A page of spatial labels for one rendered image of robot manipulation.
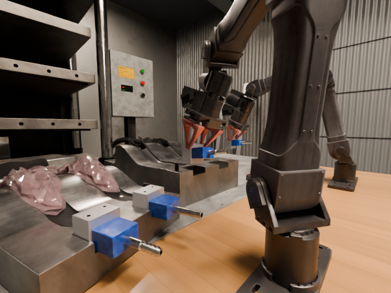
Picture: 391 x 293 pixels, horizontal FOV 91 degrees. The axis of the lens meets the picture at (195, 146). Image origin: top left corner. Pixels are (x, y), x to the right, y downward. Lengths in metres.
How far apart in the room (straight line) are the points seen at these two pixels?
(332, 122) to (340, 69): 1.77
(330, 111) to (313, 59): 0.59
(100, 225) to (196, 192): 0.28
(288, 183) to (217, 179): 0.35
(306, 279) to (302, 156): 0.14
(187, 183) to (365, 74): 2.27
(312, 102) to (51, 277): 0.34
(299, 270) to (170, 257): 0.18
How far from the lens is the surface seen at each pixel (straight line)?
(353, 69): 2.57
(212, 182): 0.56
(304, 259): 0.29
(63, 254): 0.29
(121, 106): 1.34
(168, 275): 0.32
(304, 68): 0.25
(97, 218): 0.30
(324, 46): 0.27
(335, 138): 0.83
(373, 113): 2.50
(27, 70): 1.19
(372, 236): 0.51
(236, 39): 0.44
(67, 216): 0.40
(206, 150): 0.48
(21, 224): 0.39
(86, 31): 1.34
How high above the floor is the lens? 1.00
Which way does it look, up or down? 6 degrees down
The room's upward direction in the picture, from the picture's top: straight up
